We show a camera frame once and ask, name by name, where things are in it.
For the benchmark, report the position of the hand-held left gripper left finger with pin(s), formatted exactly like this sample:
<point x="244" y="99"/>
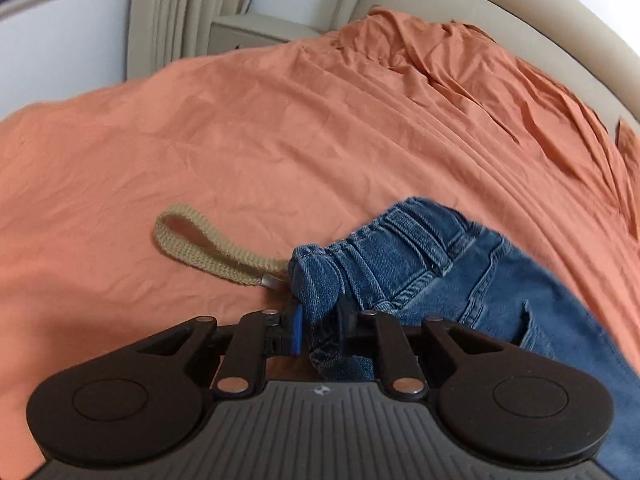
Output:
<point x="296" y="329"/>

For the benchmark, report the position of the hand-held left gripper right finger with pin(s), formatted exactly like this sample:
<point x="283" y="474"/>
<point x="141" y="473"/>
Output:
<point x="343" y="327"/>

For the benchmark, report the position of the blue denim pants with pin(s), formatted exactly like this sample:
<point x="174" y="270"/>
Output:
<point x="475" y="280"/>

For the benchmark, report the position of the orange bed cover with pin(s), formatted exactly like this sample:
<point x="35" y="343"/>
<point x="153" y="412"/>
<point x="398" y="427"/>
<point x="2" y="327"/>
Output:
<point x="250" y="150"/>

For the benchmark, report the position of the beige nightstand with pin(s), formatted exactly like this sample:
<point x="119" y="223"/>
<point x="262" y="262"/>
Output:
<point x="260" y="32"/>

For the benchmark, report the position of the beige curtain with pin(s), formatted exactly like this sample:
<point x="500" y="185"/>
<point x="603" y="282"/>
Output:
<point x="175" y="10"/>

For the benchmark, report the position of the beige padded headboard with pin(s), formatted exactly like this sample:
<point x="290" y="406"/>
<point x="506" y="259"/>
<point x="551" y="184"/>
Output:
<point x="540" y="25"/>

